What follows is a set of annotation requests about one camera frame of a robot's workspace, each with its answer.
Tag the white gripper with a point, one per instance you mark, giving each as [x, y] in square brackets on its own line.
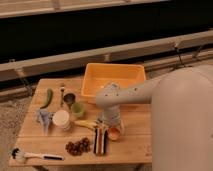
[111, 117]

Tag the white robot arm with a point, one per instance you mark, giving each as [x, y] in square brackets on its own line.
[181, 116]

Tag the green apple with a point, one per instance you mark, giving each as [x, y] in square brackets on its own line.
[77, 109]

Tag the orange fruit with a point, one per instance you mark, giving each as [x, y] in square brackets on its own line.
[113, 133]

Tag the yellow banana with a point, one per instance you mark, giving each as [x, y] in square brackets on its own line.
[86, 123]

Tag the orange plastic bin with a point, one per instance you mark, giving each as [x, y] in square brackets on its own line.
[98, 75]

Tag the dark metal cup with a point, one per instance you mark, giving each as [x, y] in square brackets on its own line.
[69, 99]

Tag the bunch of dark grapes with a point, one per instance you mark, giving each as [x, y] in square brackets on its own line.
[79, 147]

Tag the white cup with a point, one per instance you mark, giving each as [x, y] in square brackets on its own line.
[61, 118]

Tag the metal measuring spoon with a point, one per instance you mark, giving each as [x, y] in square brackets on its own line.
[62, 89]

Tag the crumpled blue cloth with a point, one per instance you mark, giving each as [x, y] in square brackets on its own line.
[44, 118]

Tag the white dish brush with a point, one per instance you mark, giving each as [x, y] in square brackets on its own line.
[21, 156]

